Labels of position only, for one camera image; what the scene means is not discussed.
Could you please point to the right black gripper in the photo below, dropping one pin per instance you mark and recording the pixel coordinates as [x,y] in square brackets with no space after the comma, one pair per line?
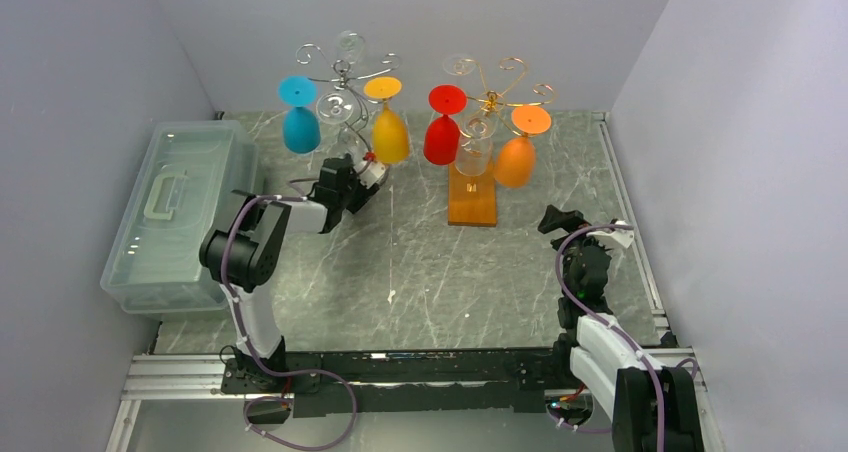
[556,219]

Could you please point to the clear plain wine glass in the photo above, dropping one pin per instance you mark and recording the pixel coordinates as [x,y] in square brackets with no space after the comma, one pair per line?
[344,111]

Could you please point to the orange plastic wine glass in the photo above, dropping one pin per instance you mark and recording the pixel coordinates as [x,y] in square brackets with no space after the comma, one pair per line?
[516,161]

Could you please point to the clear plastic storage box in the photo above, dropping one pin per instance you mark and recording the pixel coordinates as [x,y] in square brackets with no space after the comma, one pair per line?
[187,172]

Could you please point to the clear patterned wine glass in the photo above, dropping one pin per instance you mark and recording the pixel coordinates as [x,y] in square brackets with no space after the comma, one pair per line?
[459,65]

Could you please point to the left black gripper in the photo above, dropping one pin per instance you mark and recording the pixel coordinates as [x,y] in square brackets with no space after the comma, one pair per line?
[363,194]

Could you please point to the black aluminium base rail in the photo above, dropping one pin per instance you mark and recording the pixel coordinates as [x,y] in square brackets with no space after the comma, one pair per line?
[524,380]

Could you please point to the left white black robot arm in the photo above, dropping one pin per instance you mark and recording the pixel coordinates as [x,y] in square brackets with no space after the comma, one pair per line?
[242,248]

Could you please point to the silver wire glass rack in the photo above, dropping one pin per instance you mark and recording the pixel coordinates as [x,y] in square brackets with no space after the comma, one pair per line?
[346,76]

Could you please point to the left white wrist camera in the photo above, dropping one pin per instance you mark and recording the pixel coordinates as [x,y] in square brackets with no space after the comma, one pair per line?
[370,171]

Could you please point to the blue plastic wine glass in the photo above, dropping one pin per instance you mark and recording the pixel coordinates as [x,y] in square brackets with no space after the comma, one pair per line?
[300,129]

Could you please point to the red plastic wine glass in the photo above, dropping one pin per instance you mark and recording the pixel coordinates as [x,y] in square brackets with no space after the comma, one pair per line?
[442,136]

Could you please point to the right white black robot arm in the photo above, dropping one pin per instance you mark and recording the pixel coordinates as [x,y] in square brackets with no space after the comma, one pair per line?
[651,406]

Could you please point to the yellow plastic wine glass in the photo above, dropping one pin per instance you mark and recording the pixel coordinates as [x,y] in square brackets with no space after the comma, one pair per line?
[390,138]

